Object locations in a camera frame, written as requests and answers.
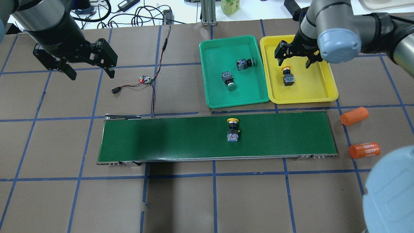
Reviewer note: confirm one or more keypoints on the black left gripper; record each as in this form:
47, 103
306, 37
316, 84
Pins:
55, 36

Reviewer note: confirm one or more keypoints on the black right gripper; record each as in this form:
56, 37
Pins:
306, 41

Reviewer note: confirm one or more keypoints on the plain orange cylinder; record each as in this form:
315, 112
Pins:
354, 116

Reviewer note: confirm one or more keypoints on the orange cylinder with 4680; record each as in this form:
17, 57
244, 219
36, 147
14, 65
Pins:
364, 150

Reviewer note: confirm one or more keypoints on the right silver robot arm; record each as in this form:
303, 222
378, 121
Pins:
329, 31

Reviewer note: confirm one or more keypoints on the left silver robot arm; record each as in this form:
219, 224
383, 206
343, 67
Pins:
59, 40

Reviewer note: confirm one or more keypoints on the yellow plastic tray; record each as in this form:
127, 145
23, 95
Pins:
313, 84

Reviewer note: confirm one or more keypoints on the black barrel connector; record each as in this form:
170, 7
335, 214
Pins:
116, 90

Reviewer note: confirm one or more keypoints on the small motor controller board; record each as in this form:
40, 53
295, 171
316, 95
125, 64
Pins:
146, 80

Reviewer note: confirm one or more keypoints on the black power adapter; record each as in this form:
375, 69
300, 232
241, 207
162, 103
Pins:
125, 5

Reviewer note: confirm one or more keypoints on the green plastic tray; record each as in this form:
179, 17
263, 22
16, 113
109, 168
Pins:
220, 55

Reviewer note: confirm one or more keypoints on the green conveyor belt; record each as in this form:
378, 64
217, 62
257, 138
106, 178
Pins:
278, 135

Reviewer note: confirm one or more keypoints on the green tea bottle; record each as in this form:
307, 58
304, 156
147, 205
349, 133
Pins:
230, 6

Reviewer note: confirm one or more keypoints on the aluminium frame post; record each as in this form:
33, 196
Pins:
208, 13

